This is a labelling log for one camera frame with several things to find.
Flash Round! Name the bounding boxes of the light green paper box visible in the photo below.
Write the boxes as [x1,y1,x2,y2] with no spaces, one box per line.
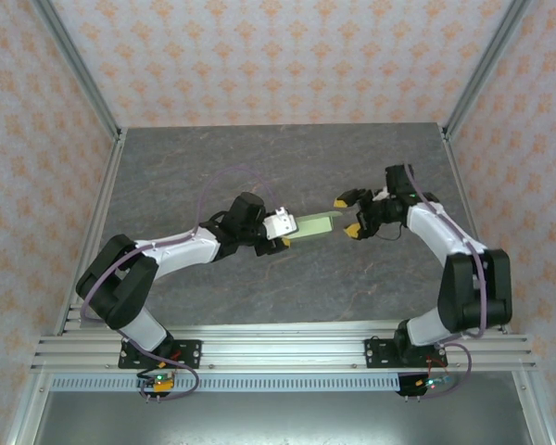
[292,210,343,242]

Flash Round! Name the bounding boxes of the small electronics board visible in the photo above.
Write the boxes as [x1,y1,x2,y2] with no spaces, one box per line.
[136,370,177,396]
[398,370,456,398]

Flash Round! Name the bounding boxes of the grey sheet metal panel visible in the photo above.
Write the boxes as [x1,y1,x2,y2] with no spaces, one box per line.
[27,389,538,445]

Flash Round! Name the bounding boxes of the thin black camera cable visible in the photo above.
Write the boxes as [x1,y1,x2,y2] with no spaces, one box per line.
[378,221,410,241]

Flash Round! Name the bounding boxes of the aluminium side rail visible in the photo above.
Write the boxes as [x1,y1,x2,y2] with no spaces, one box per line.
[438,123,512,335]
[53,128,129,336]

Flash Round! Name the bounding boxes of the aluminium rail beam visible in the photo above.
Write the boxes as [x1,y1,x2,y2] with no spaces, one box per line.
[30,317,538,373]

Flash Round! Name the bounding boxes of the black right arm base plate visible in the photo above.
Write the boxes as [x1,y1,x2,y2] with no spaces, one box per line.
[363,337,450,370]

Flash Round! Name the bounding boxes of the grey slotted cable duct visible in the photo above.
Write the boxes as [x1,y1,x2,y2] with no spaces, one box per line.
[49,373,402,394]

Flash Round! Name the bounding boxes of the aluminium frame post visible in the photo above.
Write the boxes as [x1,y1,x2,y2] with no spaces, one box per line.
[31,0,124,143]
[442,0,534,140]

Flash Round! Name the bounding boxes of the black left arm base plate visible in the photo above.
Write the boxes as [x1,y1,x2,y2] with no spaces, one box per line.
[118,339,204,370]

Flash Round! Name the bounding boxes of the aluminium frame leg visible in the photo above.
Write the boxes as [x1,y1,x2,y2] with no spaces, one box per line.
[512,370,556,445]
[3,370,53,445]

